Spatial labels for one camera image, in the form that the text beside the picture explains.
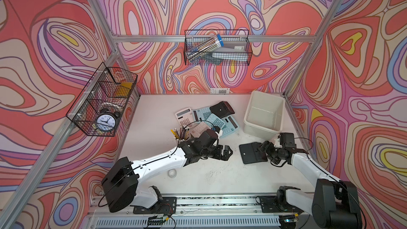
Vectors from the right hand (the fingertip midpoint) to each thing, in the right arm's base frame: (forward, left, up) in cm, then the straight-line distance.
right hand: (262, 154), depth 88 cm
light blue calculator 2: (+19, +16, +2) cm, 24 cm away
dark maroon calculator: (+30, +20, +4) cm, 37 cm away
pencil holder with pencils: (+8, +45, +12) cm, 47 cm away
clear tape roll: (-8, +51, -1) cm, 51 cm away
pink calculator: (+18, +36, +2) cm, 40 cm away
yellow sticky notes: (+22, +73, +32) cm, 82 cm away
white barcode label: (+53, +20, 0) cm, 57 cm away
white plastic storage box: (+28, -9, -1) cm, 29 cm away
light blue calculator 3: (+28, +35, +2) cm, 45 cm away
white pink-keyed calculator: (+27, +45, +2) cm, 53 cm away
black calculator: (+1, +6, -1) cm, 6 cm away
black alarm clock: (+5, +75, +31) cm, 81 cm away
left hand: (-4, +21, +13) cm, 25 cm away
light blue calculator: (+21, +25, +4) cm, 33 cm away
